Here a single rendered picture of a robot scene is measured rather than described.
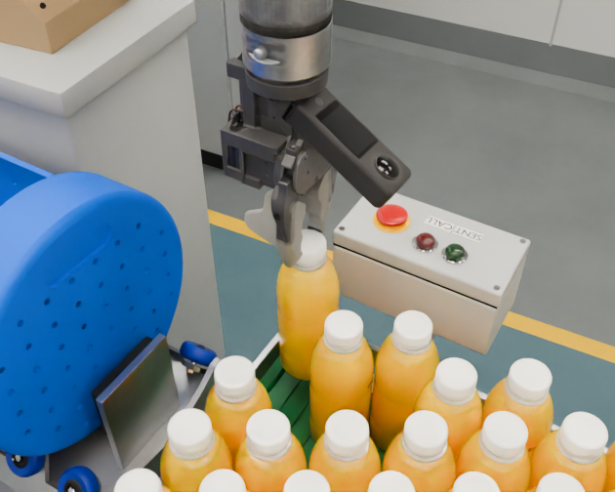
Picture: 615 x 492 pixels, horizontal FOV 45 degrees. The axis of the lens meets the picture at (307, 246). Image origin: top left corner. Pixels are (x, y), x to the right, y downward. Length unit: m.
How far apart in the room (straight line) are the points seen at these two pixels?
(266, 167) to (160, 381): 0.29
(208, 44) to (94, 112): 1.38
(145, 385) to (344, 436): 0.25
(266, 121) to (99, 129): 0.49
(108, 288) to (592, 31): 2.84
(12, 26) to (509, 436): 0.85
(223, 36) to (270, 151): 1.77
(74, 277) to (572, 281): 1.95
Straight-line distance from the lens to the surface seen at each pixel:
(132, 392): 0.80
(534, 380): 0.74
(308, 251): 0.74
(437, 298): 0.83
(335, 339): 0.74
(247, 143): 0.67
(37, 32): 1.12
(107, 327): 0.79
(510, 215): 2.65
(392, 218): 0.84
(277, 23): 0.59
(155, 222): 0.78
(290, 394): 0.93
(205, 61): 2.50
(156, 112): 1.23
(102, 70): 1.09
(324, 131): 0.63
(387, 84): 3.29
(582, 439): 0.71
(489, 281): 0.80
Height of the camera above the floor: 1.65
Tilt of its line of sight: 43 degrees down
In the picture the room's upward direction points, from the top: straight up
